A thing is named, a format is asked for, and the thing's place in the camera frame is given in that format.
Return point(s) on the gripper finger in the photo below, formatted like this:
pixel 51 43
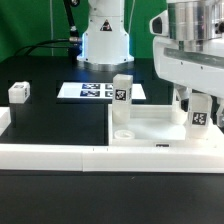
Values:
pixel 182 94
pixel 220 112

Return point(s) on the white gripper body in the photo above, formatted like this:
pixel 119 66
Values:
pixel 202 71

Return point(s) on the white square table top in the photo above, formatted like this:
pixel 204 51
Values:
pixel 151 126

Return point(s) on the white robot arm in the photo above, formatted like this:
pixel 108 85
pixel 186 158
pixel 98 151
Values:
pixel 188 44

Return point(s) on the white U-shaped fence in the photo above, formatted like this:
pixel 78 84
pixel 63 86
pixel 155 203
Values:
pixel 112 158

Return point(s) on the white marker base plate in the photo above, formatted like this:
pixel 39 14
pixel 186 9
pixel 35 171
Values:
pixel 75 90

